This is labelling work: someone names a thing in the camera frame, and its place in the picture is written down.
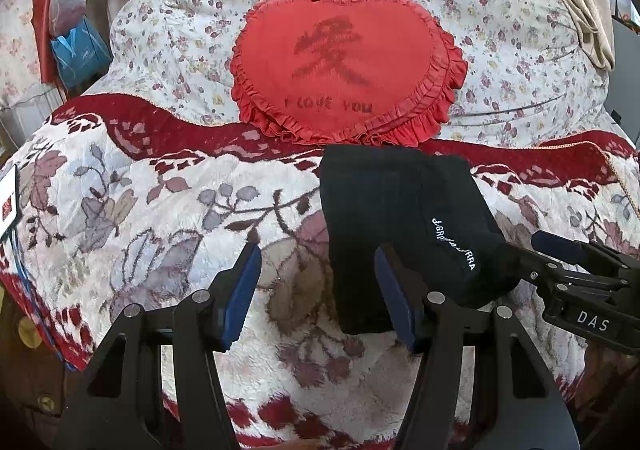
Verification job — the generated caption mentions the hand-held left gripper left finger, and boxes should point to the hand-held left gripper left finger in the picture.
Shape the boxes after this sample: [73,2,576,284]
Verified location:
[62,244,263,450]

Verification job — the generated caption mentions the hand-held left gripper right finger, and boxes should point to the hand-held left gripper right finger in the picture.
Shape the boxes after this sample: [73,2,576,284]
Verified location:
[374,244,581,450]

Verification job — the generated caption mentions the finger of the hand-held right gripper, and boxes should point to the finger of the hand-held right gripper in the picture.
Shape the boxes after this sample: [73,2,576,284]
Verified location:
[531,230,632,276]
[502,242,576,292]

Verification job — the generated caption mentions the black pants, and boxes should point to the black pants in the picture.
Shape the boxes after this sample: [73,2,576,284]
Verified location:
[318,144,523,336]

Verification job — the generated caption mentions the red and white leaf-patterned blanket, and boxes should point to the red and white leaf-patterned blanket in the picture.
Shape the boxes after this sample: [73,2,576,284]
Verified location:
[0,94,640,450]

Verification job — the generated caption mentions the white floral quilt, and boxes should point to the white floral quilt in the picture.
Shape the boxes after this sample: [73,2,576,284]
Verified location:
[82,0,613,151]

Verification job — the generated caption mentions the brown wooden cabinet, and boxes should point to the brown wooden cabinet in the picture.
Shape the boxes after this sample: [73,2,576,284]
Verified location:
[0,280,88,450]

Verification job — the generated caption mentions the red heart-shaped ruffled pillow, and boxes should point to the red heart-shaped ruffled pillow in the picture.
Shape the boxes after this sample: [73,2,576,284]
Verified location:
[229,0,469,148]

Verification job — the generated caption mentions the white and red phone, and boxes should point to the white and red phone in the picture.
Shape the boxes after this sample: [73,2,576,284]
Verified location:
[0,164,22,237]

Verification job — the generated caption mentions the blue plastic bag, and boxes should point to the blue plastic bag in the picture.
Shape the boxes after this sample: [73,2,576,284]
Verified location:
[50,19,113,87]

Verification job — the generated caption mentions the red hanging cloth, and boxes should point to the red hanging cloth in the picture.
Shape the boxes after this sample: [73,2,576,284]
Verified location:
[31,0,71,86]

